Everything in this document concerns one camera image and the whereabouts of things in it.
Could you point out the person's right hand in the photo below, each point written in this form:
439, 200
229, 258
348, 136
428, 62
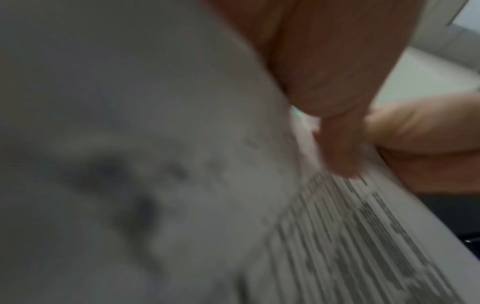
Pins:
431, 133

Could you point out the person's left hand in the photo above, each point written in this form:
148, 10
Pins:
330, 59

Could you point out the stack of white printed papers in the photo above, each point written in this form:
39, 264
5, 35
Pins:
150, 148

